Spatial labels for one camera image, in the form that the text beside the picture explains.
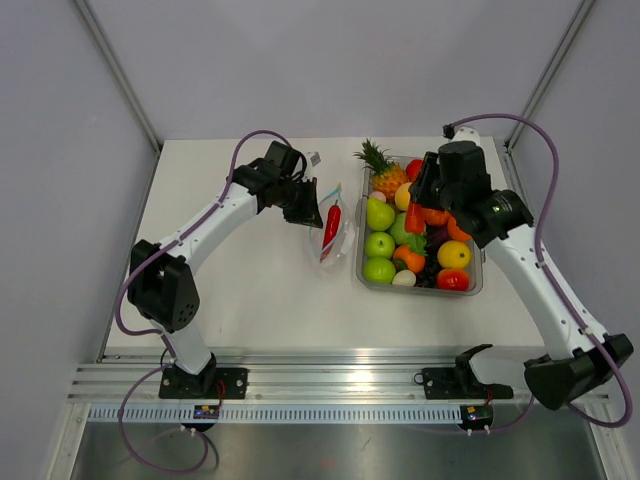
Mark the green pear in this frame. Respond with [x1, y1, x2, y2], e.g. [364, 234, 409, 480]
[366, 198, 396, 231]

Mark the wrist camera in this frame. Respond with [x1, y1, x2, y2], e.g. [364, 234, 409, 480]
[442, 124, 481, 146]
[306, 151, 321, 169]

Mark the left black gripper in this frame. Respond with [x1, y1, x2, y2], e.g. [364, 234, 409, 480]
[276, 177, 323, 229]

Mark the pink egg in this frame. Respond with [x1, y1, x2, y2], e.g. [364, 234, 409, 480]
[369, 191, 386, 202]

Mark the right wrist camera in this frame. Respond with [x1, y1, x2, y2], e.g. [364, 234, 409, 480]
[442, 124, 481, 146]

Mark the clear plastic food bin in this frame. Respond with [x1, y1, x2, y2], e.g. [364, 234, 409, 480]
[356, 156, 485, 298]

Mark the yellow peach with leaf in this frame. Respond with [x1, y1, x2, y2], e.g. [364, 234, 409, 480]
[394, 182, 412, 212]

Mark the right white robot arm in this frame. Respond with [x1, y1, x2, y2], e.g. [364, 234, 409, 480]
[430, 140, 634, 410]

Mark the orange carrot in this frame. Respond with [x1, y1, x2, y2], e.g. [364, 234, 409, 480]
[405, 201, 425, 235]

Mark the red apple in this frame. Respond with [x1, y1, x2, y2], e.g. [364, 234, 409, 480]
[405, 158, 423, 182]

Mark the left aluminium frame post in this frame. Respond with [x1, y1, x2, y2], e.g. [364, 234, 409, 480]
[70, 0, 163, 160]

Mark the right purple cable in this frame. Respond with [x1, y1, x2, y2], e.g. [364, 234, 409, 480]
[442, 113, 634, 436]

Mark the yellow lemon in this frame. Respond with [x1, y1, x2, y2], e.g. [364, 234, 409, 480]
[437, 240, 472, 269]

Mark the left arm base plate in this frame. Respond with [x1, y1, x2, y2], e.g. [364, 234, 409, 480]
[158, 367, 249, 400]

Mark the white slotted cable duct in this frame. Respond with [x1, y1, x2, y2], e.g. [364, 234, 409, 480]
[88, 403, 462, 425]

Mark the purple cable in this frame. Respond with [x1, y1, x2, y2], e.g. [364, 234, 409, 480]
[442, 113, 634, 436]
[114, 129, 291, 475]

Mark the aluminium frame post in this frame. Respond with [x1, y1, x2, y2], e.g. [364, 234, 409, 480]
[70, 0, 163, 160]
[503, 0, 601, 154]

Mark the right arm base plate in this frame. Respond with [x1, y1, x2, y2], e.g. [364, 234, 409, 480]
[413, 367, 514, 400]

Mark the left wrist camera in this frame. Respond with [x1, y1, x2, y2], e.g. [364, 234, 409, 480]
[306, 151, 321, 169]

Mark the green apple front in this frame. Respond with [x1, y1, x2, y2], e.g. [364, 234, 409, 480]
[362, 257, 396, 284]

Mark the dark grape bunch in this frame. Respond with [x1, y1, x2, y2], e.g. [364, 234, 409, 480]
[415, 262, 442, 289]

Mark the green apple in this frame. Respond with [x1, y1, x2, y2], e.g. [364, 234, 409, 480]
[364, 232, 396, 259]
[362, 257, 396, 284]

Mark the red tomato with leaves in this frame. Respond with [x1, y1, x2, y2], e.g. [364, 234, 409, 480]
[436, 268, 471, 291]

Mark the large orange fruit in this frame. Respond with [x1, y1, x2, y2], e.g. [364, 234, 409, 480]
[447, 216, 472, 243]

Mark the pineapple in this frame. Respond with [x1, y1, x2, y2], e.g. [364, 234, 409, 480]
[354, 138, 409, 201]

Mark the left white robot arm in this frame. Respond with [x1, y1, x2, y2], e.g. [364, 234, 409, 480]
[139, 139, 440, 364]

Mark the right aluminium frame post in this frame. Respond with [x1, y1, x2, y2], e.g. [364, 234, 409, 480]
[503, 0, 601, 154]

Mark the white egg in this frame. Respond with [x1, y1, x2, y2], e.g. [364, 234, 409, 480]
[392, 270, 417, 287]

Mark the purple eggplant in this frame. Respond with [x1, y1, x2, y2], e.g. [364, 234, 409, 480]
[425, 226, 450, 245]

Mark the aluminium mounting rail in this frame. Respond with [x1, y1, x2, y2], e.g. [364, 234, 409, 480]
[67, 347, 611, 405]

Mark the clear zip top bag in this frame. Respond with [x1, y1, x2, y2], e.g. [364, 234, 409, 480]
[307, 184, 356, 274]

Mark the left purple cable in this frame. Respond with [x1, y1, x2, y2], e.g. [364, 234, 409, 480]
[114, 129, 291, 475]

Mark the orange mini pumpkin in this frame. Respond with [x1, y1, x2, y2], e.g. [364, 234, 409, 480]
[422, 208, 450, 227]

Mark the red chili pepper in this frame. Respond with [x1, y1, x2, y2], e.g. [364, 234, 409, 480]
[322, 202, 341, 249]

